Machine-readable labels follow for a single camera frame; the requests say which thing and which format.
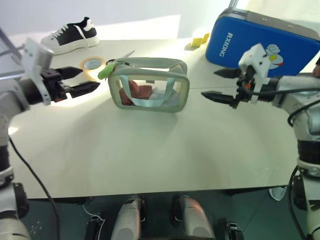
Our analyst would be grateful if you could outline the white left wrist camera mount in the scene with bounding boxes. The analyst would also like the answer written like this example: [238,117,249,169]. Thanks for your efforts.
[20,37,55,106]

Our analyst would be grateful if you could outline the white object under table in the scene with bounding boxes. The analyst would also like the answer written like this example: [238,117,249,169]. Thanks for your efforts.
[268,185,288,201]

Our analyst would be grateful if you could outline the black and white sneaker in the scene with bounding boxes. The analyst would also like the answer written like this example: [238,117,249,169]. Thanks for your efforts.
[40,16,102,56]

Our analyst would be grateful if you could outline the silver robot leg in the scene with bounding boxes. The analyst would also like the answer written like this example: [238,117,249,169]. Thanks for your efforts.
[171,194,216,240]
[110,194,147,240]

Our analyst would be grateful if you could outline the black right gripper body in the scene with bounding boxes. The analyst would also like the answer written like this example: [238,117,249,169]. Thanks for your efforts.
[235,64,256,103]

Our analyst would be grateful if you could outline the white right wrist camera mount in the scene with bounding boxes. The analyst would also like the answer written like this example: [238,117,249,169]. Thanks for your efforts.
[238,42,274,105]

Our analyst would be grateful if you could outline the thin silver metal strip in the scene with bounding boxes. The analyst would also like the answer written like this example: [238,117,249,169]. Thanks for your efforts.
[119,49,136,60]

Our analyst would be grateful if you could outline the beige masking tape roll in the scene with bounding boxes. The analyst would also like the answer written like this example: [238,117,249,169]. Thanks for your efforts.
[79,56,107,82]

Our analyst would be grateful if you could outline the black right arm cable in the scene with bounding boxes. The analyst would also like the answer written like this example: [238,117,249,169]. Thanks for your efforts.
[243,84,320,240]

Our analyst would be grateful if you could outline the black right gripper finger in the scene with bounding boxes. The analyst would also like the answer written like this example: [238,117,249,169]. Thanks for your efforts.
[200,90,239,110]
[213,68,242,80]

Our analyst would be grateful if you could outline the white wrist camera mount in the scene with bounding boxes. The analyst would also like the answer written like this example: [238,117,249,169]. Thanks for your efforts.
[238,42,274,105]
[20,37,55,106]

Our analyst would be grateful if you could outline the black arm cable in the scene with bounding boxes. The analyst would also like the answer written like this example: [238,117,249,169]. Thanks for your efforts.
[8,136,61,240]
[243,84,320,240]

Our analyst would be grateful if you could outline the yellow plastic block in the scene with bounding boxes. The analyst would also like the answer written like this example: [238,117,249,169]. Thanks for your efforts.
[190,32,211,49]

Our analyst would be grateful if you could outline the blue hard case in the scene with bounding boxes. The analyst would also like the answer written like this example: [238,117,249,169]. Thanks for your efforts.
[205,7,320,79]

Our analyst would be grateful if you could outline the reddish brown cloth item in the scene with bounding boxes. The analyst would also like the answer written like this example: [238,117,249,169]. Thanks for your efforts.
[119,79,154,106]

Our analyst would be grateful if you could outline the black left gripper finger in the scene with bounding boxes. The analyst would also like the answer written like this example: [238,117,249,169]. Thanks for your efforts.
[65,80,101,99]
[59,66,84,81]

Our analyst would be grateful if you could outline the white pale blue packet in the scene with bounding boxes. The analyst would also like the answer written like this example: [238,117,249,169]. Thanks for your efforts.
[149,86,179,106]

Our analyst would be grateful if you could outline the grey metal frame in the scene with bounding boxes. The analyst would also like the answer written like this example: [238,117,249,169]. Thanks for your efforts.
[0,26,24,77]

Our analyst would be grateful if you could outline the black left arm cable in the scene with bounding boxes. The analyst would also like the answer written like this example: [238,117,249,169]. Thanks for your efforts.
[8,136,61,240]

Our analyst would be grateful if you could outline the clear green-trimmed toiletry bag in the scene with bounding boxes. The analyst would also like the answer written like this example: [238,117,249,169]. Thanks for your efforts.
[106,57,191,115]

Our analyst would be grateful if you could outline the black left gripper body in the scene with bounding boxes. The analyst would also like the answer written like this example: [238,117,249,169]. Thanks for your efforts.
[40,68,69,103]

